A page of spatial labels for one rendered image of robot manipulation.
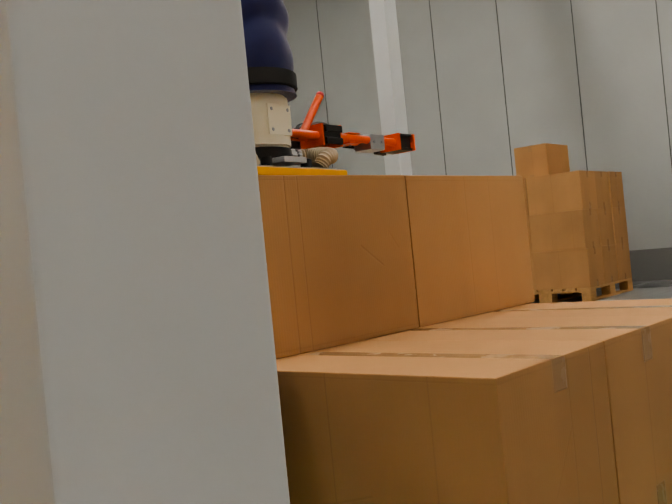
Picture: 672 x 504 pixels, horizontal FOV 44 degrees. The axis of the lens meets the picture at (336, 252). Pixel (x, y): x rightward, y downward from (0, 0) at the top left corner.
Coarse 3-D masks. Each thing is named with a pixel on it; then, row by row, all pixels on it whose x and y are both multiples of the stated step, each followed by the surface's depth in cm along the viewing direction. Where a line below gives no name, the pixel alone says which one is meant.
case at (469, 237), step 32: (416, 192) 217; (448, 192) 228; (480, 192) 240; (512, 192) 253; (416, 224) 216; (448, 224) 227; (480, 224) 239; (512, 224) 252; (416, 256) 216; (448, 256) 226; (480, 256) 238; (512, 256) 250; (416, 288) 215; (448, 288) 225; (480, 288) 236; (512, 288) 249; (448, 320) 224
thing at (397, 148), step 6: (396, 138) 245; (402, 138) 247; (408, 138) 250; (414, 138) 250; (396, 144) 245; (402, 144) 247; (408, 144) 250; (414, 144) 250; (384, 150) 248; (390, 150) 246; (396, 150) 246; (402, 150) 247; (408, 150) 249; (414, 150) 250
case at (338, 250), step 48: (288, 192) 183; (336, 192) 194; (384, 192) 207; (288, 240) 182; (336, 240) 193; (384, 240) 205; (288, 288) 181; (336, 288) 192; (384, 288) 204; (288, 336) 180; (336, 336) 191
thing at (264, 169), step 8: (264, 160) 191; (264, 168) 184; (272, 168) 186; (280, 168) 189; (288, 168) 191; (296, 168) 193; (304, 168) 195; (312, 168) 198; (320, 168) 202; (328, 168) 204; (336, 168) 207
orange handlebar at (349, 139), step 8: (296, 136) 212; (304, 136) 214; (312, 136) 216; (344, 136) 226; (352, 136) 229; (360, 136) 232; (368, 136) 235; (344, 144) 230; (352, 144) 232; (392, 144) 244
